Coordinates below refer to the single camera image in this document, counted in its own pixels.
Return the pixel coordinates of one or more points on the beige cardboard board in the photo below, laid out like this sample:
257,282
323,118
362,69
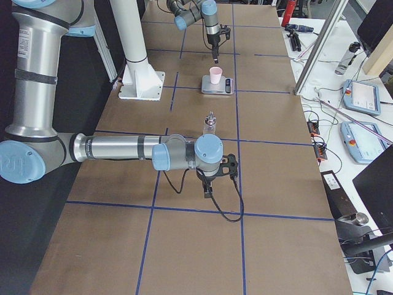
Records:
380,57

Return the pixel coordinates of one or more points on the upper orange black connector box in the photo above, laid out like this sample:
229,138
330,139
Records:
313,127

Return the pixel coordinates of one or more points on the blue teach pendant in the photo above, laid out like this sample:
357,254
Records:
363,146
362,97

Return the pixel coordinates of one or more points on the lower blue teach pendant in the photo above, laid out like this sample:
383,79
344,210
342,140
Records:
363,146

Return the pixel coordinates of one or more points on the lower orange black connector box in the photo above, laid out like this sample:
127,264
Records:
320,151

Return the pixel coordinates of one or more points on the black box white label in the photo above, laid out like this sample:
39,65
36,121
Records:
339,202

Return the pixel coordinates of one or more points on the glass sauce dispenser bottle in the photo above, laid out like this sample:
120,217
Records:
209,126

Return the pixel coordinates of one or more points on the blue black power tool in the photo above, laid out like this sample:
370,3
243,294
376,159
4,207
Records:
299,28

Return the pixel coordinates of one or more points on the orange black connector box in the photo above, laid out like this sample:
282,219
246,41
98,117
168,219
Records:
313,127
320,151

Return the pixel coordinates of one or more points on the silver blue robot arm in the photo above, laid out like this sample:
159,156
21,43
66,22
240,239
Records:
187,13
33,148

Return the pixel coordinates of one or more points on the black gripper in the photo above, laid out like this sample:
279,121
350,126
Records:
206,179
212,40

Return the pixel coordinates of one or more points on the black monitor near right edge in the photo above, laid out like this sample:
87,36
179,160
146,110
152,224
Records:
374,187

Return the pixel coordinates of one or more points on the red fire extinguisher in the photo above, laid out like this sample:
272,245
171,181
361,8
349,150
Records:
290,7

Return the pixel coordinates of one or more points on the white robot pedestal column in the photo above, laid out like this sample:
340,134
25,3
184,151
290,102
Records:
140,81

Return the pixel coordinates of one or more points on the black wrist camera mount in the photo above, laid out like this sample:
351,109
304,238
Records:
229,166

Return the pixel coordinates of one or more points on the clear water bottle black lid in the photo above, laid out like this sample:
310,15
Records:
347,58

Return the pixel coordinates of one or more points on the upper blue teach pendant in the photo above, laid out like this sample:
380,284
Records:
362,97

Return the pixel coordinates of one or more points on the black mini tripod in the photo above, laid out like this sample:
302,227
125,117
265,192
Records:
294,41

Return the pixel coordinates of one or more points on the black monitor top right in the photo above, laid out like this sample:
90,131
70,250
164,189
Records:
376,24

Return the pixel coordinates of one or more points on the silver digital kitchen scale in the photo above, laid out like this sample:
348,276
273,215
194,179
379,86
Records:
224,87

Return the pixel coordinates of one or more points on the aluminium extrusion frame post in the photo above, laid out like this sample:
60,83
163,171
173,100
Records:
326,31

